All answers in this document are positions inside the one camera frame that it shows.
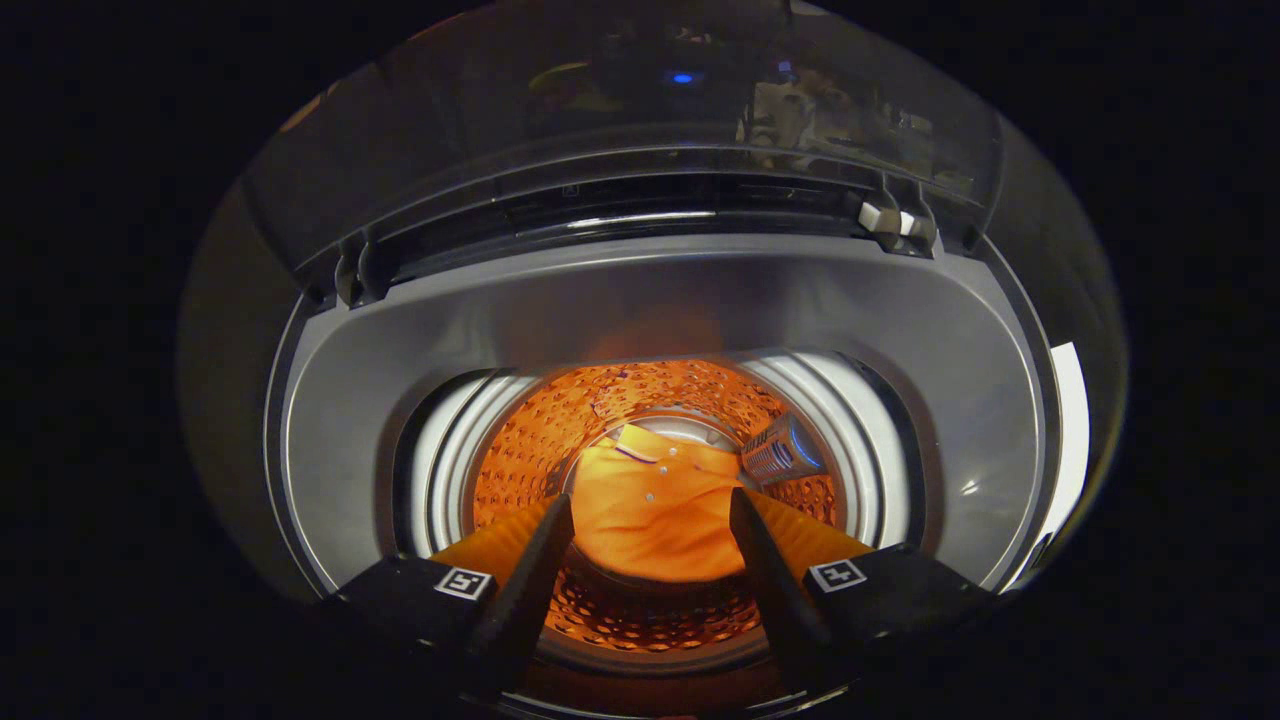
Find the transparent washing machine lid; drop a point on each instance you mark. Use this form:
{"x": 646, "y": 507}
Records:
{"x": 600, "y": 110}

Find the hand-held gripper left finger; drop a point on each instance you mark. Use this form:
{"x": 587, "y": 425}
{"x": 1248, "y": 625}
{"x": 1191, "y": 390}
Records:
{"x": 525, "y": 600}

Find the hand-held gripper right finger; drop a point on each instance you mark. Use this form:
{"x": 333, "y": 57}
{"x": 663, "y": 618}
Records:
{"x": 775, "y": 600}

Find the yellow polo shirt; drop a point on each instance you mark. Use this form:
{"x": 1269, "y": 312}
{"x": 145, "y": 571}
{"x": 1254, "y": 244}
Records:
{"x": 650, "y": 510}

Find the grey washing machine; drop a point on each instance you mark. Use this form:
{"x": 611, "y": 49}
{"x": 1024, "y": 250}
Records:
{"x": 650, "y": 300}

